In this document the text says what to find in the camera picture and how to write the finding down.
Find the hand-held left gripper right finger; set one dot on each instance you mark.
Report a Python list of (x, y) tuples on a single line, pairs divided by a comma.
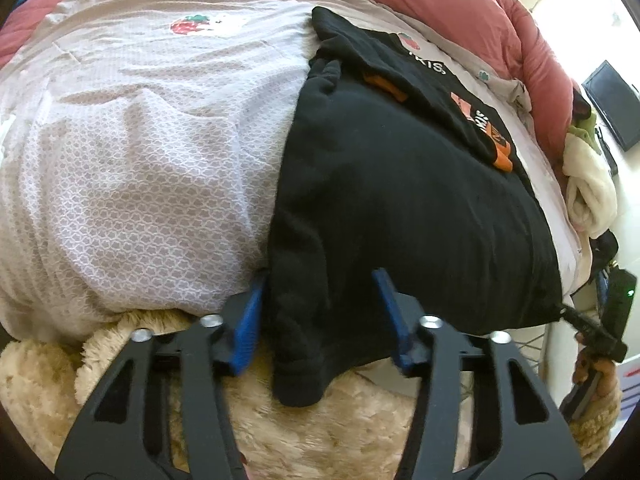
[(392, 317)]

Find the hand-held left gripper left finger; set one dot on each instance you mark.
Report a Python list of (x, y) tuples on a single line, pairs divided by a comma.
[(247, 332)]

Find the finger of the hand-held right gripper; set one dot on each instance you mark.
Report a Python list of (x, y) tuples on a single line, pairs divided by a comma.
[(580, 321)]

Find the black sweater with orange cuffs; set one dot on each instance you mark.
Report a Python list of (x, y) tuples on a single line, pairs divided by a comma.
[(400, 220)]

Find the person's right hand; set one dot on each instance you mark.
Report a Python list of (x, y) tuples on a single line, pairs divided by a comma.
[(592, 365)]

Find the cream fleece blanket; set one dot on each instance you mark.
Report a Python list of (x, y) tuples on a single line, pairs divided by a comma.
[(592, 185)]

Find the cream fluffy rug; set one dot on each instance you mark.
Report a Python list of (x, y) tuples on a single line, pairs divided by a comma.
[(310, 430)]

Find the green cloth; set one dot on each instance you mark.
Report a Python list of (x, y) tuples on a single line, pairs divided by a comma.
[(582, 130)]

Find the black monitor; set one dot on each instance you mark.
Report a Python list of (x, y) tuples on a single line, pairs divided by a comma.
[(612, 102)]

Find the dark brown cloth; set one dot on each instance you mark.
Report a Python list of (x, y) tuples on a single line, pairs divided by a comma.
[(582, 102)]

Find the strawberry print duvet cover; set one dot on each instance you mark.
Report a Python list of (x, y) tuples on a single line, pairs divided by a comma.
[(140, 160)]

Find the pink comforter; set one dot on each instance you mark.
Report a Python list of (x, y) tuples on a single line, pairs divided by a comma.
[(450, 5)]

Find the pink quilted bed sheet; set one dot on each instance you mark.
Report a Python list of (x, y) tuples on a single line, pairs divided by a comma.
[(30, 20)]

